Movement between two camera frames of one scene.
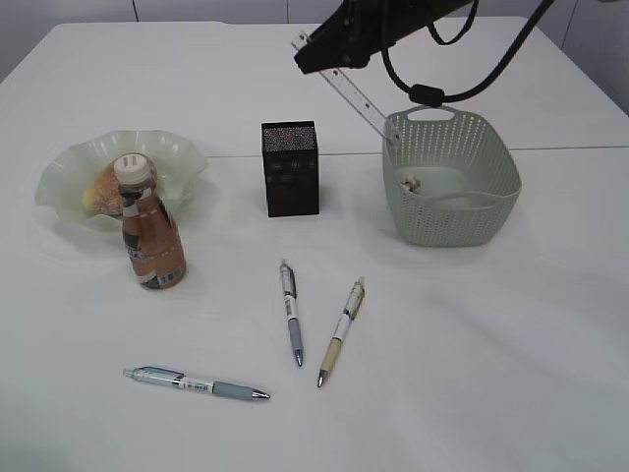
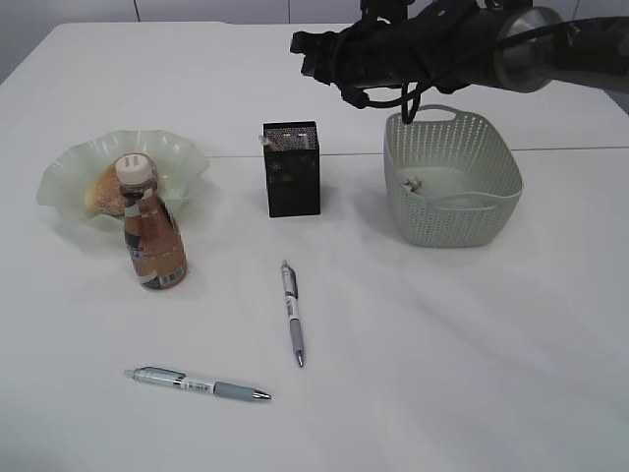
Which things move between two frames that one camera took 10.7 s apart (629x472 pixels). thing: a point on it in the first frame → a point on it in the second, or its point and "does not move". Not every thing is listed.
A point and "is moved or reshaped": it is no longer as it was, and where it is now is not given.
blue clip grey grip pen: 161,376 does not move
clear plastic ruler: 344,82 is moved or reshaped
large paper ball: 412,184 does not move
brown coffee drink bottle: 152,240 does not move
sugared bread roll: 102,196 does not move
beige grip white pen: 334,348 → 266,142
